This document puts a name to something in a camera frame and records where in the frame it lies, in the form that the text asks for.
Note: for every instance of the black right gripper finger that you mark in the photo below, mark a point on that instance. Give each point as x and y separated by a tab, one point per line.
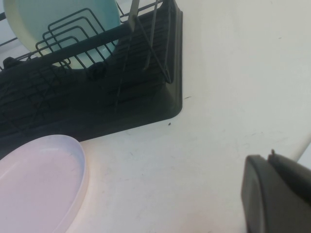
272	199

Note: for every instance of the pink round plate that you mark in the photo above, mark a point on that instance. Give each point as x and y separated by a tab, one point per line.
36	189

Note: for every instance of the teal round plate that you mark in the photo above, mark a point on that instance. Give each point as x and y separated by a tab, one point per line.
48	12

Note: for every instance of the black plastic drain tray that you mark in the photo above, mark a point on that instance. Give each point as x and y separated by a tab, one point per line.
109	116

